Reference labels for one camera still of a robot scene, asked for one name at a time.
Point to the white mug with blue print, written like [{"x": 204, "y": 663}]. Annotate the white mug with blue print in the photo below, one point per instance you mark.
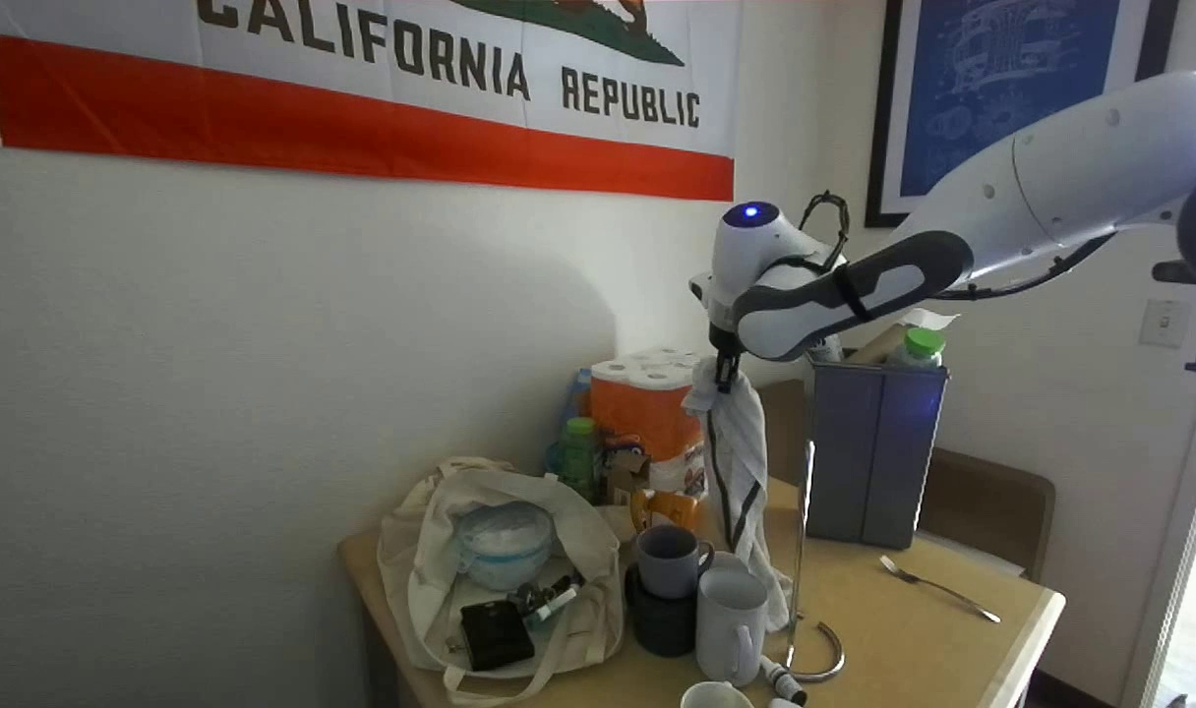
[{"x": 718, "y": 692}]

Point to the clear jar with green lid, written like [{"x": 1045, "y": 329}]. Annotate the clear jar with green lid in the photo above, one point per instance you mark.
[{"x": 923, "y": 346}]

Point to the blue bottle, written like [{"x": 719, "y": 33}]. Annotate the blue bottle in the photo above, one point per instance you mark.
[{"x": 569, "y": 397}]

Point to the white terry towel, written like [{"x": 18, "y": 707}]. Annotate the white terry towel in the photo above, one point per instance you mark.
[{"x": 740, "y": 447}]

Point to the small white object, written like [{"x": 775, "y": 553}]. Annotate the small white object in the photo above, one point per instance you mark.
[{"x": 780, "y": 683}]

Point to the orange mug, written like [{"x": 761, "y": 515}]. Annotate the orange mug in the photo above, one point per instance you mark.
[{"x": 663, "y": 510}]

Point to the beige canvas tote bag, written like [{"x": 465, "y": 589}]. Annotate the beige canvas tote bag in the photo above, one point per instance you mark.
[{"x": 427, "y": 563}]

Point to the white light switch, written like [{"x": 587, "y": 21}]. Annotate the white light switch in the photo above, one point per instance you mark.
[{"x": 1164, "y": 325}]

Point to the wooden chair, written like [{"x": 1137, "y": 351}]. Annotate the wooden chair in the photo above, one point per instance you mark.
[{"x": 991, "y": 514}]

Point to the black wallet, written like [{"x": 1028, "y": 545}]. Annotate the black wallet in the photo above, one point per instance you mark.
[{"x": 495, "y": 633}]

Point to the framed blue poster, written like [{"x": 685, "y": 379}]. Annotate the framed blue poster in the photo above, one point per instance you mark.
[{"x": 991, "y": 81}]

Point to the open cardboard box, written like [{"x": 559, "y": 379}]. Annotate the open cardboard box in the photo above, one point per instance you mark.
[{"x": 876, "y": 346}]

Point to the green bottle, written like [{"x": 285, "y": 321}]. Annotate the green bottle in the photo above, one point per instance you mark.
[{"x": 580, "y": 456}]

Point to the translucent plastic piece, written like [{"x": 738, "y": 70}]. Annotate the translucent plastic piece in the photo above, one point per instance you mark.
[{"x": 668, "y": 559}]

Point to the dark speckled mug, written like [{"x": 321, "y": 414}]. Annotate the dark speckled mug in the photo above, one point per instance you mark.
[{"x": 663, "y": 623}]

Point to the black and silver clip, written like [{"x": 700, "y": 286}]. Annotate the black and silver clip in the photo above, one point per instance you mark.
[{"x": 548, "y": 594}]

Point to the California Republic flag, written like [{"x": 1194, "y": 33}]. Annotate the California Republic flag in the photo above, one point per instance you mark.
[{"x": 363, "y": 102}]

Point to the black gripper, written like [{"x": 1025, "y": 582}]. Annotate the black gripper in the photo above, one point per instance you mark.
[{"x": 726, "y": 354}]

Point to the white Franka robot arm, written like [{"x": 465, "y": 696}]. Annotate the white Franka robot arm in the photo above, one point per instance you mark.
[{"x": 1055, "y": 169}]

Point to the metal spoon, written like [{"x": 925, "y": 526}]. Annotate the metal spoon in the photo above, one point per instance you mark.
[{"x": 937, "y": 591}]

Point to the light gray mug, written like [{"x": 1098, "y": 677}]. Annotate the light gray mug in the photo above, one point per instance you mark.
[{"x": 729, "y": 629}]

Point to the white bowl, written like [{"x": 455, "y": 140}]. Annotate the white bowl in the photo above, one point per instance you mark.
[{"x": 503, "y": 545}]

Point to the orange toilet paper pack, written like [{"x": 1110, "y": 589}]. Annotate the orange toilet paper pack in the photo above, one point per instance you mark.
[{"x": 649, "y": 418}]

